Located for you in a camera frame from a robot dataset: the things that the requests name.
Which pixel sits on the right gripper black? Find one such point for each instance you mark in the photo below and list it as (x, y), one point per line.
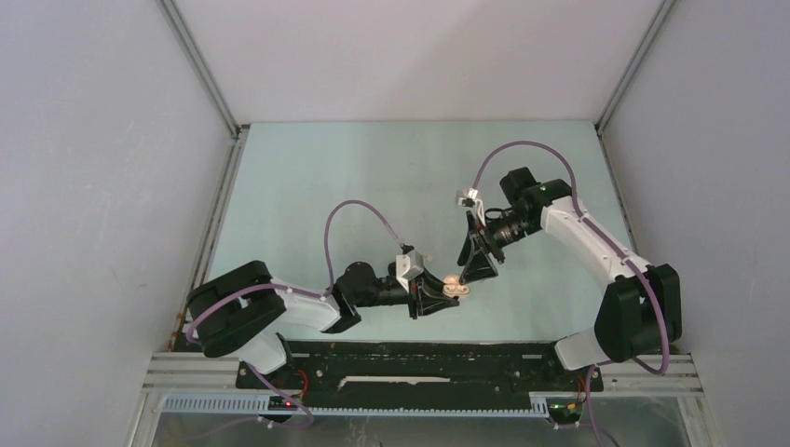
(479, 244)

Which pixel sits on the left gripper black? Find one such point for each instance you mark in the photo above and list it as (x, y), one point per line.
(417, 287)

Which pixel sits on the beige earbud charging case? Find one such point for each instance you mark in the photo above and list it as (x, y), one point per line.
(453, 287)

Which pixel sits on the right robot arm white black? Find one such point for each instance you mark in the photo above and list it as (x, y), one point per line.
(641, 308)

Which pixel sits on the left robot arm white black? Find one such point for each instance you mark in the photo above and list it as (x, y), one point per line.
(236, 314)

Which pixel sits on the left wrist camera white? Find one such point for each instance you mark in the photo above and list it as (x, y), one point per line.
(409, 266)

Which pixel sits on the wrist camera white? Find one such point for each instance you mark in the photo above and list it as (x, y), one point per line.
(409, 266)
(471, 198)

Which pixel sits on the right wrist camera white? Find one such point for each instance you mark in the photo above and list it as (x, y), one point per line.
(471, 198)

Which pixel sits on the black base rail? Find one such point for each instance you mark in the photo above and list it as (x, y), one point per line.
(412, 375)

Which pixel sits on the white slotted cable duct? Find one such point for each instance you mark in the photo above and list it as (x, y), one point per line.
(273, 405)

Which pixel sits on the right aluminium frame post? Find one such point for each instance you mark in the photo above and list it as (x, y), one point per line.
(647, 41)

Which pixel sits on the aluminium frame post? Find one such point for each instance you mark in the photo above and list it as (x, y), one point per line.
(647, 41)
(190, 47)

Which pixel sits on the left aluminium frame post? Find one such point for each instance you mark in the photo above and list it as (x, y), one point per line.
(190, 47)

